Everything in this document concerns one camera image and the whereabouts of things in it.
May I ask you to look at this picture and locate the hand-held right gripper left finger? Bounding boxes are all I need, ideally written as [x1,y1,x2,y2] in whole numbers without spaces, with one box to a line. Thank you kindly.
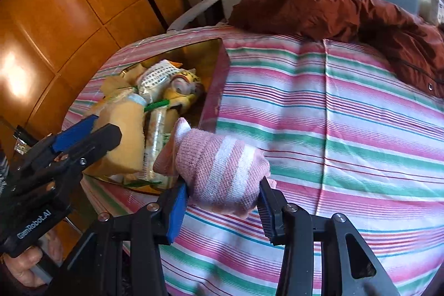
[52,183,190,296]

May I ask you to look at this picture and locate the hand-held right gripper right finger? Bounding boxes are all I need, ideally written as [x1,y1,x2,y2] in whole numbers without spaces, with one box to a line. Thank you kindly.
[258,176,399,296]

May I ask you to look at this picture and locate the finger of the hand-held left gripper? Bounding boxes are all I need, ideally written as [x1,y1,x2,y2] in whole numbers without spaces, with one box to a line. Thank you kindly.
[21,115,99,169]
[48,123,123,176]

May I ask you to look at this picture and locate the orange yellow sponge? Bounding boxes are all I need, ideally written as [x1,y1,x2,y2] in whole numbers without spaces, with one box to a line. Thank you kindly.
[94,102,146,175]

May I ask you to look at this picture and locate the clear sponge packet green edges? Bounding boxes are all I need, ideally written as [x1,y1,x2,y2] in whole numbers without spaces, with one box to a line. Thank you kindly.
[143,100,176,186]

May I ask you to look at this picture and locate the pink white striped sock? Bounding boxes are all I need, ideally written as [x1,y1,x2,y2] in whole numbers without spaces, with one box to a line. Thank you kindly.
[153,117,277,218]

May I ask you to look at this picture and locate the person's left hand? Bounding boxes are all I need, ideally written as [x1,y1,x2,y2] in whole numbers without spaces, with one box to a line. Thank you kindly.
[0,234,65,288]

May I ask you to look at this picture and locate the yellow cartoon toy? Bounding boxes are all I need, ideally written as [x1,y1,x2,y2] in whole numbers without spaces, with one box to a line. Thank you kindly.
[163,69,205,113]

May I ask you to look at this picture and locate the striped pink green blanket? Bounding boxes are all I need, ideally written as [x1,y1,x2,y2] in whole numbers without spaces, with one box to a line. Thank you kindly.
[60,24,444,296]

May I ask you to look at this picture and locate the wooden wardrobe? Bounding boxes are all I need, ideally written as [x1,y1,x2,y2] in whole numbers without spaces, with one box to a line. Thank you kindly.
[0,0,190,158]

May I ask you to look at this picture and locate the grey chair armrest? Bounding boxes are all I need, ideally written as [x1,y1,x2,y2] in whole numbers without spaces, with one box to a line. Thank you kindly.
[166,0,223,32]

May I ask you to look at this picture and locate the maroon jacket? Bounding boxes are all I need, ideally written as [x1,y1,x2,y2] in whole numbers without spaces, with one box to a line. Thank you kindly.
[227,0,444,95]

